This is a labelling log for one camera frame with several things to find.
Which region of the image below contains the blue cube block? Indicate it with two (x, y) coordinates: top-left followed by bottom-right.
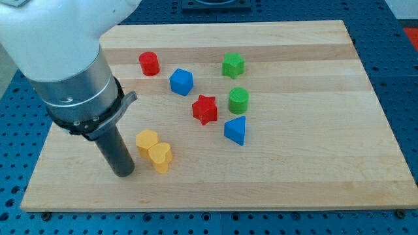
(169, 69), (193, 96)

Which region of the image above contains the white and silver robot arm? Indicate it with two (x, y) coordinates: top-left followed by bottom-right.
(1, 0), (140, 177)

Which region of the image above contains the green star block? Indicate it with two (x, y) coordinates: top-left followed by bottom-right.
(222, 52), (245, 79)

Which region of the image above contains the red cylinder block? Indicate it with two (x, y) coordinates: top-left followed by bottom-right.
(138, 52), (160, 76)

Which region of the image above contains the green cylinder block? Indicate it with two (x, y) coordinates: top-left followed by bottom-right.
(228, 87), (249, 114)

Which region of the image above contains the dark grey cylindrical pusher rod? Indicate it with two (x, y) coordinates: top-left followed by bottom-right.
(95, 126), (135, 177)

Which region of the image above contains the yellow heart block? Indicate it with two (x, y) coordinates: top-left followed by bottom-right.
(148, 142), (172, 174)

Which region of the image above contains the blue triangle block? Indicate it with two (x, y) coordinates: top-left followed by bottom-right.
(224, 116), (246, 146)

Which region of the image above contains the yellow hexagon block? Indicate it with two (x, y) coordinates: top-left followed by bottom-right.
(135, 129), (159, 159)

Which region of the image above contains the black flange mounting ring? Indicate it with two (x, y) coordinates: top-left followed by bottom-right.
(47, 77), (138, 141)

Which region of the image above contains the wooden cutting board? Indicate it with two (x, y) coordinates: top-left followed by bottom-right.
(21, 20), (417, 212)

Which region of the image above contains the red star block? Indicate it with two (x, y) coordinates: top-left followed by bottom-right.
(192, 95), (218, 125)

